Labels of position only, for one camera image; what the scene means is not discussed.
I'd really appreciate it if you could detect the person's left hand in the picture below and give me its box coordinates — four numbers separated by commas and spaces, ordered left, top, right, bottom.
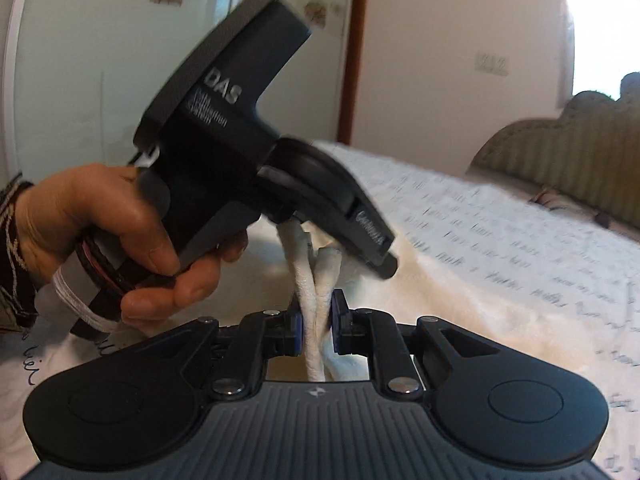
14, 164, 247, 335

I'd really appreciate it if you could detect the white wardrobe with floral pattern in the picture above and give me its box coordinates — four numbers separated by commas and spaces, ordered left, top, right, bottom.
1, 0, 352, 181

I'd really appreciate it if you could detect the white bedspread with script text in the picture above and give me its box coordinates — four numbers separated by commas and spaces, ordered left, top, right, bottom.
1, 142, 639, 479

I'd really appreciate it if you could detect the green striped scalloped headboard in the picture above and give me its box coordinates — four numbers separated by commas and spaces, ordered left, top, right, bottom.
472, 73, 639, 228

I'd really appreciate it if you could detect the brown wooden door frame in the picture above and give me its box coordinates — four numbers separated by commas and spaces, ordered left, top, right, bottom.
336, 0, 367, 145

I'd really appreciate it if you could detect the white wall socket plate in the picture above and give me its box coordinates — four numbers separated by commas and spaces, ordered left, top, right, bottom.
474, 52, 510, 77

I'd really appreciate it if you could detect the window with blue frame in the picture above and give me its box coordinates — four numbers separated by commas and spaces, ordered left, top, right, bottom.
566, 0, 639, 100

